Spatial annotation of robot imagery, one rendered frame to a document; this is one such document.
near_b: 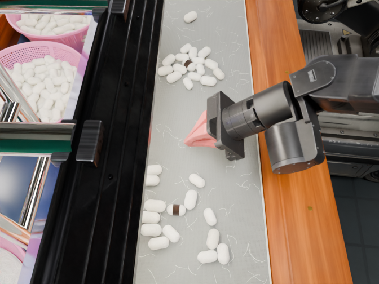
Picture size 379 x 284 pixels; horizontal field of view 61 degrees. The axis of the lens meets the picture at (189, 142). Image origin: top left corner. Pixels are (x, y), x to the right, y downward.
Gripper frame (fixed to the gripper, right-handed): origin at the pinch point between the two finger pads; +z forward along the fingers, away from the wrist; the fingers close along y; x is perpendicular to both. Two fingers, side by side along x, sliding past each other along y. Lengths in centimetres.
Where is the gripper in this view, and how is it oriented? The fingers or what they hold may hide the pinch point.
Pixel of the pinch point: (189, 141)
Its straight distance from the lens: 57.3
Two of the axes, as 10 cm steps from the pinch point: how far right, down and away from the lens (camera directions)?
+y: -0.3, 8.6, -5.1
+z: -7.5, 3.2, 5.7
